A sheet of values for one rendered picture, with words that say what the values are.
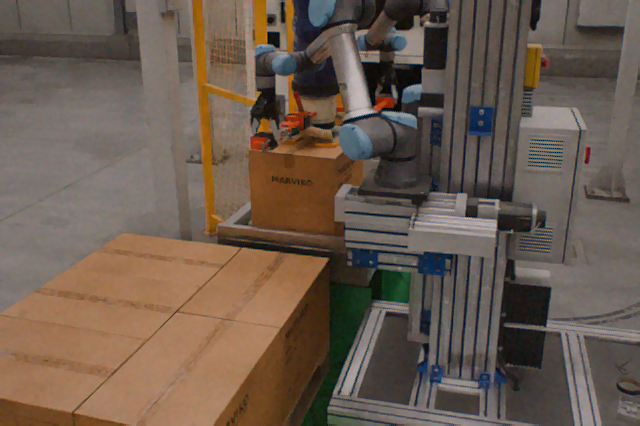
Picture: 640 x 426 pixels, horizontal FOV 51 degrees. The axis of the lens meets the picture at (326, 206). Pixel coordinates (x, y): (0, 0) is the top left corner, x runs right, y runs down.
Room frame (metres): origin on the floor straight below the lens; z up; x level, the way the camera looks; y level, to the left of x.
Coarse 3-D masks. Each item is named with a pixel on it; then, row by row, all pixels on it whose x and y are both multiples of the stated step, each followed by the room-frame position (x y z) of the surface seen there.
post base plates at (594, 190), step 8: (200, 152) 5.86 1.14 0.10; (216, 152) 5.96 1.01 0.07; (224, 152) 6.02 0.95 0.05; (192, 160) 5.84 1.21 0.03; (200, 160) 5.82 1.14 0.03; (216, 160) 5.80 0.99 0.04; (600, 176) 5.02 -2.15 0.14; (592, 184) 5.03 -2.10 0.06; (600, 184) 5.02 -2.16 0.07; (624, 184) 4.97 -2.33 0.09; (592, 192) 4.89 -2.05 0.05; (600, 192) 4.93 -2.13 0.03; (608, 192) 4.92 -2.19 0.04; (616, 192) 4.92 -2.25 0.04; (624, 192) 4.83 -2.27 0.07; (608, 200) 4.83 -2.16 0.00; (616, 200) 4.82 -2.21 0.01; (624, 200) 4.80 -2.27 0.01
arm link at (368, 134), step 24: (312, 0) 2.16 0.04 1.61; (336, 0) 2.11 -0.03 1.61; (360, 0) 2.16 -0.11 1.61; (336, 24) 2.09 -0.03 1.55; (336, 48) 2.09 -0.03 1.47; (336, 72) 2.09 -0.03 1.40; (360, 72) 2.07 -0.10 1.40; (360, 96) 2.04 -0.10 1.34; (360, 120) 2.00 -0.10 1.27; (360, 144) 1.96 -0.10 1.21; (384, 144) 2.00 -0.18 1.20
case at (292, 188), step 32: (256, 160) 2.83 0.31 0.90; (288, 160) 2.77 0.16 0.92; (320, 160) 2.72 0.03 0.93; (352, 160) 2.93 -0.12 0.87; (256, 192) 2.83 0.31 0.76; (288, 192) 2.77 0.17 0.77; (320, 192) 2.72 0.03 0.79; (256, 224) 2.83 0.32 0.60; (288, 224) 2.78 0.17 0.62; (320, 224) 2.72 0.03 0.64
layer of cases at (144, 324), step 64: (128, 256) 2.61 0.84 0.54; (192, 256) 2.61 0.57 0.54; (256, 256) 2.61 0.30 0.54; (0, 320) 2.07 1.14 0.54; (64, 320) 2.07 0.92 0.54; (128, 320) 2.07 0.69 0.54; (192, 320) 2.07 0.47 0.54; (256, 320) 2.07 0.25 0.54; (320, 320) 2.46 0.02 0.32; (0, 384) 1.69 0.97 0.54; (64, 384) 1.69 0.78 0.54; (128, 384) 1.69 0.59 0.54; (192, 384) 1.69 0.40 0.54; (256, 384) 1.80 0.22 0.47
